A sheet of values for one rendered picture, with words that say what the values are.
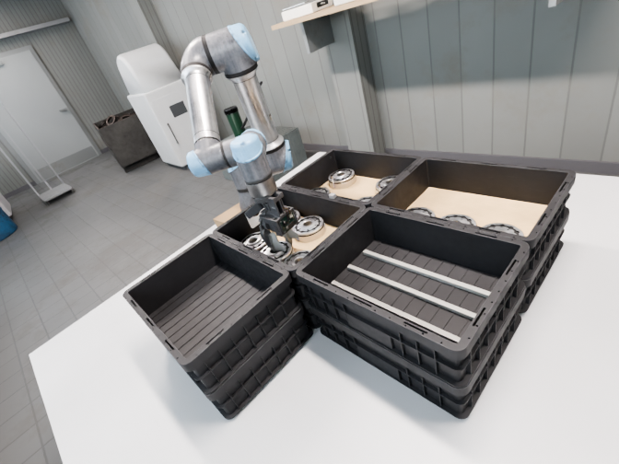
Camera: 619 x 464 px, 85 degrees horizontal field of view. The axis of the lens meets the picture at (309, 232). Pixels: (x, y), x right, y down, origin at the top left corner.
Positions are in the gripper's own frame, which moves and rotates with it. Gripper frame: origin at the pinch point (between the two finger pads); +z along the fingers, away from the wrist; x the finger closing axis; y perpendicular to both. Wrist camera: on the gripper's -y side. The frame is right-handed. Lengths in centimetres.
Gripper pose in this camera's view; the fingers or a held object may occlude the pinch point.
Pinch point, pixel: (283, 248)
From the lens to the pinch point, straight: 104.1
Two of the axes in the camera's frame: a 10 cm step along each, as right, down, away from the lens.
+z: 2.8, 7.9, 5.4
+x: 6.2, -5.8, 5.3
